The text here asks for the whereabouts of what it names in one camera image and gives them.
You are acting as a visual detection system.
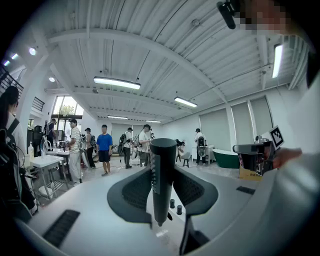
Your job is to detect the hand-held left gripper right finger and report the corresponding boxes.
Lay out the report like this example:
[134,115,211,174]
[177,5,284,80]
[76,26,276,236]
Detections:
[172,147,320,256]

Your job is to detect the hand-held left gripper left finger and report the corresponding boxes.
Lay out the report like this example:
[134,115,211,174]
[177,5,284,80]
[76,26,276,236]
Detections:
[14,167,161,256]

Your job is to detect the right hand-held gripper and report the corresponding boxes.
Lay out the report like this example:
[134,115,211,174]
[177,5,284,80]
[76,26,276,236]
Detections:
[232,124,286,177]

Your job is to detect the dark green bathtub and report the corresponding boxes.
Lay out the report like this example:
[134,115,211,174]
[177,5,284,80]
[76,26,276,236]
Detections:
[212,148,241,170]

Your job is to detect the person's right hand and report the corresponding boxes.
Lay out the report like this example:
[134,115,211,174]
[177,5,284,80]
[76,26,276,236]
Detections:
[272,147,303,169]

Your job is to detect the white roller blind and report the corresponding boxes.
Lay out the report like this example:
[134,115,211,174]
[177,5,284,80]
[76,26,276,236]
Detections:
[199,107,231,151]
[249,96,274,136]
[230,101,251,146]

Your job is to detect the large cardboard box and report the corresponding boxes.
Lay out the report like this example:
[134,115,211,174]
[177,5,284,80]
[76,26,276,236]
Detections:
[238,164,264,182]

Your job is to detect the grey chair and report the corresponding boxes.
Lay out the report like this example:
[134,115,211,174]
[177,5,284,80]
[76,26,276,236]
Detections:
[176,151,191,168]

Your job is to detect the white sink stand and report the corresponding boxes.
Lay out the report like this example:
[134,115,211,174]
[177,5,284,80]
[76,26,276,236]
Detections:
[29,154,70,203]

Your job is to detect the large glass window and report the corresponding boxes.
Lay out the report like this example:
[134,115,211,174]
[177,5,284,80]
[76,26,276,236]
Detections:
[51,95,85,117]

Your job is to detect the person's head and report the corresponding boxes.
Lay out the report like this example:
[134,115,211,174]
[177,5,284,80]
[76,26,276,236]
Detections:
[236,0,304,36]

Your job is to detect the black metal railing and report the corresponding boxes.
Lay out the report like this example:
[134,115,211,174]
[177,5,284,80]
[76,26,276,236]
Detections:
[0,63,25,97]

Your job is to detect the black head-mounted camera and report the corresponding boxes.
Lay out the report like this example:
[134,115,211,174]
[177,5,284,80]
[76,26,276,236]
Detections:
[216,0,237,30]

